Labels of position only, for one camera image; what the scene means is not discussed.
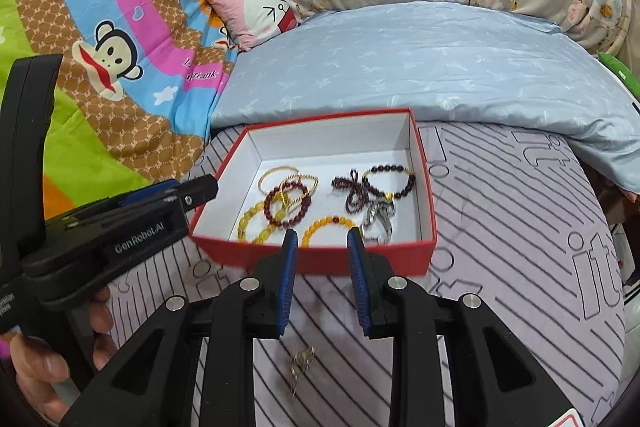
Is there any dark red bead bracelet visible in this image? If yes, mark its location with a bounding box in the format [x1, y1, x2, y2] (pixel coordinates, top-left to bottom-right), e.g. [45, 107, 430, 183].
[262, 180, 314, 230]

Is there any colourful monkey cartoon blanket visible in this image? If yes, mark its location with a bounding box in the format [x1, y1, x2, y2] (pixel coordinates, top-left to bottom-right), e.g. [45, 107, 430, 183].
[1, 0, 236, 217]

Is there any red cardboard box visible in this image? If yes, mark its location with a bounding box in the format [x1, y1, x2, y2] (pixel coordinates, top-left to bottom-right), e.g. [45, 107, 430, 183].
[191, 108, 436, 275]

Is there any green plush toy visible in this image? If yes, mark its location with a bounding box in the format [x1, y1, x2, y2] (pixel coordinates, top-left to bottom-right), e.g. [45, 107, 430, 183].
[598, 52, 640, 100]

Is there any silver metal watch band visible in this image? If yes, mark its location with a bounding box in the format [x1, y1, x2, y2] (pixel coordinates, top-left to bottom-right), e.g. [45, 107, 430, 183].
[360, 198, 395, 245]

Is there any grey line-patterned bed sheet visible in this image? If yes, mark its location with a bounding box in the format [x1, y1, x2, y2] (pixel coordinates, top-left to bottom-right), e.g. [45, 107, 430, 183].
[111, 124, 625, 426]

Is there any light blue quilt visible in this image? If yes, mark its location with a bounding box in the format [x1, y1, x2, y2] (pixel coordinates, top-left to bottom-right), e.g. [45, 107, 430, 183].
[210, 1, 639, 193]

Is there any dark brown gold bead bracelet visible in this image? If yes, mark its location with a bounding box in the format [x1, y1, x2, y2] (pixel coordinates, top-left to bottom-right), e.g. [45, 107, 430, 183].
[361, 162, 418, 202]

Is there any yellow bead bracelet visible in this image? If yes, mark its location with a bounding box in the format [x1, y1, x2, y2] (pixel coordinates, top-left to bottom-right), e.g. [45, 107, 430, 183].
[300, 215, 359, 249]

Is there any yellow-green crystal bracelet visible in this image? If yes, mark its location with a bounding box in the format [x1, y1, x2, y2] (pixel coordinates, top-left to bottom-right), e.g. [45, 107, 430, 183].
[235, 190, 296, 245]

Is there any thin gold bangle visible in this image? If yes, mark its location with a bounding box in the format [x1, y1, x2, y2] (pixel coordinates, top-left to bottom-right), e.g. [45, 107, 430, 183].
[257, 165, 299, 196]

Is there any person's left hand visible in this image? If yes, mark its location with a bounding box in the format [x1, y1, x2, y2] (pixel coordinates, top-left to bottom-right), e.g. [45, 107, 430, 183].
[10, 287, 117, 426]

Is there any pink rabbit pillow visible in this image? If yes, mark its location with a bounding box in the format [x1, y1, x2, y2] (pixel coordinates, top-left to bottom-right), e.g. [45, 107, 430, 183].
[206, 0, 300, 52]

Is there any purple garnet bead strand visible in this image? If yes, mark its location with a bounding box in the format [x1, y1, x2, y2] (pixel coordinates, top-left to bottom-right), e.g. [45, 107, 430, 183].
[331, 169, 370, 215]

